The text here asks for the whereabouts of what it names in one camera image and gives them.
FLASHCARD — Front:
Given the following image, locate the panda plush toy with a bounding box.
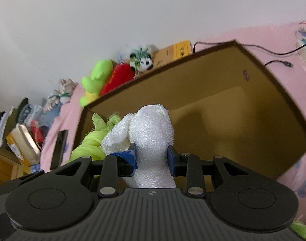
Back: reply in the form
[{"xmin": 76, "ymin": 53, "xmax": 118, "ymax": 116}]
[{"xmin": 129, "ymin": 46, "xmax": 154, "ymax": 74}]

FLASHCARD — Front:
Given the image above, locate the black usb cable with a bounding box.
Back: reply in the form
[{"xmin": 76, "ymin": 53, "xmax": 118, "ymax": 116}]
[{"xmin": 192, "ymin": 40, "xmax": 306, "ymax": 69}]

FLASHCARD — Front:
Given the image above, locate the brown cardboard box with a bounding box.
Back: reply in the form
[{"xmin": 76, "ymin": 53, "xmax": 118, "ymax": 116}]
[{"xmin": 74, "ymin": 41, "xmax": 306, "ymax": 179}]

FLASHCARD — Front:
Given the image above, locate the pink bed sheet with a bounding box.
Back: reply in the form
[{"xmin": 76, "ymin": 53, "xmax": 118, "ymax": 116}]
[{"xmin": 41, "ymin": 22, "xmax": 306, "ymax": 223}]

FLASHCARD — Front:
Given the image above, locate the white fluffy towel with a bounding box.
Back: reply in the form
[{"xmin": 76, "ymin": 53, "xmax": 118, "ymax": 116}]
[{"xmin": 101, "ymin": 104, "xmax": 176, "ymax": 188}]

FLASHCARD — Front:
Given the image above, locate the white power strip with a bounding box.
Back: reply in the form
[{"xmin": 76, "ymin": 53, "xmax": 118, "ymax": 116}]
[{"xmin": 296, "ymin": 27, "xmax": 306, "ymax": 62}]

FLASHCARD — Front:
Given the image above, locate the green yellow dinosaur plush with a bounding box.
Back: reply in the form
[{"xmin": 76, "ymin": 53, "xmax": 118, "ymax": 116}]
[{"xmin": 79, "ymin": 59, "xmax": 113, "ymax": 107}]

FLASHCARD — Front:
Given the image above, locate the beige rope toy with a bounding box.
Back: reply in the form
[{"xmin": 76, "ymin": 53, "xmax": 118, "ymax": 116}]
[{"xmin": 43, "ymin": 79, "xmax": 77, "ymax": 113}]

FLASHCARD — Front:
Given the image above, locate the red plush toy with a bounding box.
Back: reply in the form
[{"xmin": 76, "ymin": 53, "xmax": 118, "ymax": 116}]
[{"xmin": 100, "ymin": 63, "xmax": 135, "ymax": 97}]

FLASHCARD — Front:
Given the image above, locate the yellow cardboard box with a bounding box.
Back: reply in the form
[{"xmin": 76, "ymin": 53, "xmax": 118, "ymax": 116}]
[{"xmin": 152, "ymin": 40, "xmax": 192, "ymax": 68}]

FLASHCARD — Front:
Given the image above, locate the green pickle plush toy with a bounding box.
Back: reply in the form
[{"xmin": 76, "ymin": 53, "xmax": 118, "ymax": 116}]
[{"xmin": 290, "ymin": 220, "xmax": 306, "ymax": 240}]

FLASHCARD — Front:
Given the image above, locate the lime green cloth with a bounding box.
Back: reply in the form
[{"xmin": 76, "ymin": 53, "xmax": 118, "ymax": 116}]
[{"xmin": 69, "ymin": 113, "xmax": 121, "ymax": 162}]

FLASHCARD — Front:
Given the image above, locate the black smartphone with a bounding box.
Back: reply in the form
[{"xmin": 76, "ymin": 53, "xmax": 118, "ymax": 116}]
[{"xmin": 50, "ymin": 130, "xmax": 68, "ymax": 171}]

